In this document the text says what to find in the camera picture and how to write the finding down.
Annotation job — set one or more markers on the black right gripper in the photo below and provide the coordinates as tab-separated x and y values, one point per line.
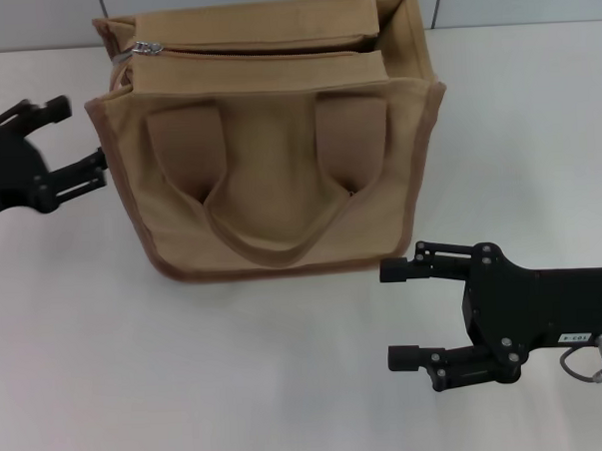
534	310

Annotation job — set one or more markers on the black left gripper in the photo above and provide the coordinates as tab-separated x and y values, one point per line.
8	163

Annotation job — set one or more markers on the silver metal zipper pull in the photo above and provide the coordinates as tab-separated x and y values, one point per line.
146	47

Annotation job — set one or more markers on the khaki canvas food bag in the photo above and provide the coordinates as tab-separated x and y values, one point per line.
279	186

